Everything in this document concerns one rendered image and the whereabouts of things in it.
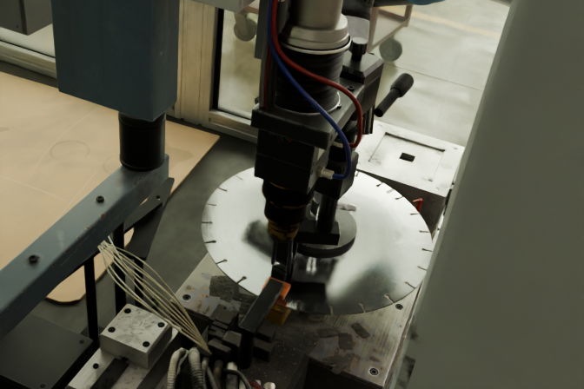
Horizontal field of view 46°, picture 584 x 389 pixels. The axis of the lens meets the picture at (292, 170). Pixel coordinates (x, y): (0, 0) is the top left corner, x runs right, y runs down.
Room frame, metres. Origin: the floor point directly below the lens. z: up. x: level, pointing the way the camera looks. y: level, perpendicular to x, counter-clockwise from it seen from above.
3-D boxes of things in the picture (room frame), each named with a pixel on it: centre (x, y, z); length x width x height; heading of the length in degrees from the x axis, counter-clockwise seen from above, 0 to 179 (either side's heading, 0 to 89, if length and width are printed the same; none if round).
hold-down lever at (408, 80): (0.71, -0.09, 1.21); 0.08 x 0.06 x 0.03; 163
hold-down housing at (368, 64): (0.69, -0.05, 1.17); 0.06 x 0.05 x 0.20; 154
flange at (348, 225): (0.77, -0.05, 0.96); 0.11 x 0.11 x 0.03
